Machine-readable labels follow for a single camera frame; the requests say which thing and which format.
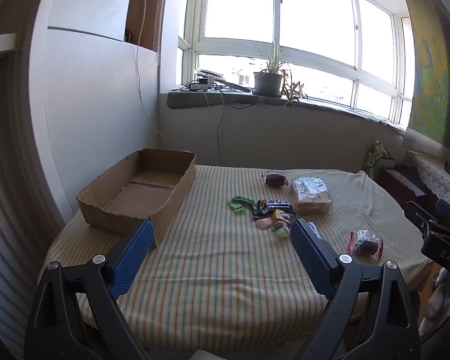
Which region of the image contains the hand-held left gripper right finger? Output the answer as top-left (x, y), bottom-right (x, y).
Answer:
top-left (289, 218), bottom-right (422, 360)

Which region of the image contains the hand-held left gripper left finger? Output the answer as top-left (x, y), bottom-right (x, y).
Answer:
top-left (24, 218), bottom-right (158, 360)

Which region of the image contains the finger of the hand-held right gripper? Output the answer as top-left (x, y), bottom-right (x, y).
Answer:
top-left (435, 199), bottom-right (450, 234)
top-left (404, 200), bottom-right (436, 238)

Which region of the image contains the yellow snack pouch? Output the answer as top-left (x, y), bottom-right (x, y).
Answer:
top-left (272, 210), bottom-right (297, 223)

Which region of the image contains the brown cake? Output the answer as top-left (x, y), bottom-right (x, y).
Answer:
top-left (261, 170), bottom-right (289, 188)
top-left (347, 229), bottom-right (385, 262)

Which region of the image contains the cardboard box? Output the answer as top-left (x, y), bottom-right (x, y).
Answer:
top-left (77, 148), bottom-right (197, 249)

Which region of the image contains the dark wooden cabinet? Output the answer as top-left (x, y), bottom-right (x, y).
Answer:
top-left (377, 167), bottom-right (428, 211)

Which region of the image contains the white lace cloth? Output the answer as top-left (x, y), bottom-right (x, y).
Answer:
top-left (403, 127), bottom-right (450, 211)

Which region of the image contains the chocolate bar in dark wrapper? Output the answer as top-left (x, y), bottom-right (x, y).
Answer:
top-left (266, 199), bottom-right (294, 211)

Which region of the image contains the bagged sliced bread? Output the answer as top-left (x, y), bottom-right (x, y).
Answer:
top-left (289, 176), bottom-right (334, 215)

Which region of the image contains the dark brown snack packet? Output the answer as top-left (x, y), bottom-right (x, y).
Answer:
top-left (252, 199), bottom-right (272, 220)

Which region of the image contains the green patterned bag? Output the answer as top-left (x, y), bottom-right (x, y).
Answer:
top-left (362, 140), bottom-right (396, 175)

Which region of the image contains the brown cake in clear wrapper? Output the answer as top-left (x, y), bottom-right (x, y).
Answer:
top-left (261, 170), bottom-right (289, 188)

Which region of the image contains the striped tablecloth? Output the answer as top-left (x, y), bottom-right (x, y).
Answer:
top-left (37, 164), bottom-right (436, 353)

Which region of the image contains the ribbed panel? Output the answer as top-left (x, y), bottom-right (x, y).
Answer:
top-left (0, 34), bottom-right (76, 346)

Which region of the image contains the grey windowsill cover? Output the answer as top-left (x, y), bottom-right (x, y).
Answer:
top-left (167, 89), bottom-right (406, 129)

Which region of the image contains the potted plant in grey pot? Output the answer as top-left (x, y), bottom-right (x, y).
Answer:
top-left (247, 39), bottom-right (310, 111)

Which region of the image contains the black round device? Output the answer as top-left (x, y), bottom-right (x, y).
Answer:
top-left (195, 68), bottom-right (226, 79)

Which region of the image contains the wall poster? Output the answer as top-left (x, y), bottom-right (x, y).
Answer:
top-left (401, 0), bottom-right (450, 151)

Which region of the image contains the grey cable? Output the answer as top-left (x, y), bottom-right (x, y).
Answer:
top-left (217, 86), bottom-right (227, 166)

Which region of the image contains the black cable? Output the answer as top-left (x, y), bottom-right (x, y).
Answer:
top-left (225, 97), bottom-right (259, 110)

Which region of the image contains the white window frame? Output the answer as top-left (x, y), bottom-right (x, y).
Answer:
top-left (178, 0), bottom-right (413, 128)

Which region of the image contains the white cable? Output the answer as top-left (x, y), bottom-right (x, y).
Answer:
top-left (135, 0), bottom-right (166, 137)

